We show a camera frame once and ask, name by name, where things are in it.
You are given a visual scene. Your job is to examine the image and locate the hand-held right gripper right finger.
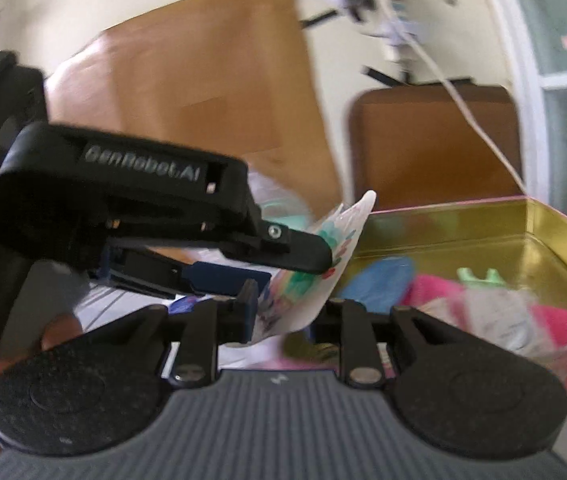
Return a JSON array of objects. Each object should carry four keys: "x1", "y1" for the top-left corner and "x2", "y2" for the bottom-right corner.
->
[{"x1": 311, "y1": 299, "x2": 464, "y2": 388}]

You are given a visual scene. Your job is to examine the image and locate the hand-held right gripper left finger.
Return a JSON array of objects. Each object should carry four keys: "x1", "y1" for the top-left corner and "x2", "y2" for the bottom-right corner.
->
[{"x1": 128, "y1": 280, "x2": 262, "y2": 388}]

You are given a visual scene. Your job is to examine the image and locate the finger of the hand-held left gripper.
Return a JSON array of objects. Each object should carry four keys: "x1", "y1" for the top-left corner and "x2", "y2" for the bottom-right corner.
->
[
  {"x1": 98, "y1": 242, "x2": 272, "y2": 298},
  {"x1": 218, "y1": 219, "x2": 334, "y2": 276}
]

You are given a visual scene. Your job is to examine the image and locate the colourful paper card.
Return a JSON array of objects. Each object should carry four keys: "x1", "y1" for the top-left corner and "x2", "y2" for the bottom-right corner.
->
[{"x1": 256, "y1": 190, "x2": 378, "y2": 336}]

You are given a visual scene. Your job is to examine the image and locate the blue cloth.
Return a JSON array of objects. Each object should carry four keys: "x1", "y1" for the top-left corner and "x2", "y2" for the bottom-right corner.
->
[{"x1": 338, "y1": 256, "x2": 417, "y2": 313}]

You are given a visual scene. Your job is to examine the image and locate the pink fluffy cloth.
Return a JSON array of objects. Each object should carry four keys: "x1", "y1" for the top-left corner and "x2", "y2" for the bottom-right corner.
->
[{"x1": 403, "y1": 274, "x2": 567, "y2": 346}]

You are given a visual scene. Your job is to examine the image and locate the green cloth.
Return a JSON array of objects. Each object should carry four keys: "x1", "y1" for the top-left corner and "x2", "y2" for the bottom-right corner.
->
[{"x1": 456, "y1": 267, "x2": 507, "y2": 291}]

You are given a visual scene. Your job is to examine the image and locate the gold metal tin box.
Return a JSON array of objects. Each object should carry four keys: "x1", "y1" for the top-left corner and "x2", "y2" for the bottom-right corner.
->
[{"x1": 283, "y1": 195, "x2": 567, "y2": 406}]

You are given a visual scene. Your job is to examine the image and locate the white grey cloth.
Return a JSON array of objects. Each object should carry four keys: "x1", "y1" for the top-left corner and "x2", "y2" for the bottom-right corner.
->
[{"x1": 463, "y1": 287, "x2": 544, "y2": 356}]

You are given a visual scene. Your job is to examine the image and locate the wood-pattern board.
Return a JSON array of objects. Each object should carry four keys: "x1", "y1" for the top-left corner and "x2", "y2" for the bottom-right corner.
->
[{"x1": 46, "y1": 0, "x2": 344, "y2": 261}]

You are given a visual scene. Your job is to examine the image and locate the brown chair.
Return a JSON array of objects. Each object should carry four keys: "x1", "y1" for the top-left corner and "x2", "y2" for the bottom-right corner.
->
[{"x1": 347, "y1": 79, "x2": 529, "y2": 211}]

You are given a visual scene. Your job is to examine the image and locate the black tape strip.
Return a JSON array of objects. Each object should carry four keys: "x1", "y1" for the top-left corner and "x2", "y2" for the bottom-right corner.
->
[{"x1": 299, "y1": 10, "x2": 339, "y2": 29}]

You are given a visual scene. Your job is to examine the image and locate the white hanging cable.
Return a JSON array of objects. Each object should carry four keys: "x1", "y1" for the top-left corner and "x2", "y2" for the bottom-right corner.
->
[{"x1": 403, "y1": 35, "x2": 529, "y2": 196}]

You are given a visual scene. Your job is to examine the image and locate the white wall charger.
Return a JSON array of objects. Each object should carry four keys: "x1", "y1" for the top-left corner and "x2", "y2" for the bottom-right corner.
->
[{"x1": 378, "y1": 0, "x2": 424, "y2": 61}]

